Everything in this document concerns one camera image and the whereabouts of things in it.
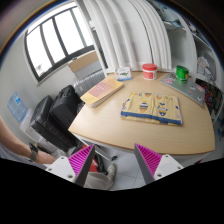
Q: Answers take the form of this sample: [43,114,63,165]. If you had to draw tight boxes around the white curtain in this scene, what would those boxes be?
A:
[83,0,173,73]

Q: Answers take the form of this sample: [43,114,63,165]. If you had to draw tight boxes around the grey laptop with stickers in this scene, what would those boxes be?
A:
[159,72,206,108]

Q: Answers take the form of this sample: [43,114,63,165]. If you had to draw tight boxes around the green can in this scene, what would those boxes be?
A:
[175,64,190,84]

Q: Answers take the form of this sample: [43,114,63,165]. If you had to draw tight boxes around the black-framed window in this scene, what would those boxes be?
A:
[23,3,96,84]

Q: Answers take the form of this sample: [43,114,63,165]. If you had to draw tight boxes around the white jar with red lid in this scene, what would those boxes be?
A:
[141,63,158,81]

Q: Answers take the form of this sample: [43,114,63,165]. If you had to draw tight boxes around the white shelf unit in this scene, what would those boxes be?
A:
[156,3,224,124]

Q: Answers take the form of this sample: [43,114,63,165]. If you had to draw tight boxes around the grey radiator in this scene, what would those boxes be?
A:
[73,69,107,96]

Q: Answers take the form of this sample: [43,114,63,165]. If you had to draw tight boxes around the brown cardboard sheet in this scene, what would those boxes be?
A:
[67,49,101,74]

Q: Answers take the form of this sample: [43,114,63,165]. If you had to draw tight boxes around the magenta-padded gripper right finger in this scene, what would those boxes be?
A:
[134,143,184,185]

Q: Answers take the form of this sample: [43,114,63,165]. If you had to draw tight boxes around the small white and blue box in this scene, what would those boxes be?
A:
[115,66,133,82]

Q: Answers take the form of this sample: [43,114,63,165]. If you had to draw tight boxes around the blue water jug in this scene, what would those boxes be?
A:
[7,91,28,124]

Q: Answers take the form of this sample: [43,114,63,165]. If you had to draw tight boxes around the yellow printed towel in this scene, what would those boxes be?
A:
[120,91,184,126]

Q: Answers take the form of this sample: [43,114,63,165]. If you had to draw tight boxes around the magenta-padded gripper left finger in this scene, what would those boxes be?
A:
[45,144,97,187]

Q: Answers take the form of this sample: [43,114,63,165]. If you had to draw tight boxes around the person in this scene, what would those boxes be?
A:
[0,114,56,168]

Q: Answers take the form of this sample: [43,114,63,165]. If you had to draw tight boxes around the black suitcase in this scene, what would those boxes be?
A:
[29,95,76,151]

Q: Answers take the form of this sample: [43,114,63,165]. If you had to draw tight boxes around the yellow and pink book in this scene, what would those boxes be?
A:
[80,77,125,109]

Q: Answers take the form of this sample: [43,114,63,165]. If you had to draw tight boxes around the black bag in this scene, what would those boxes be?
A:
[49,84,84,131]

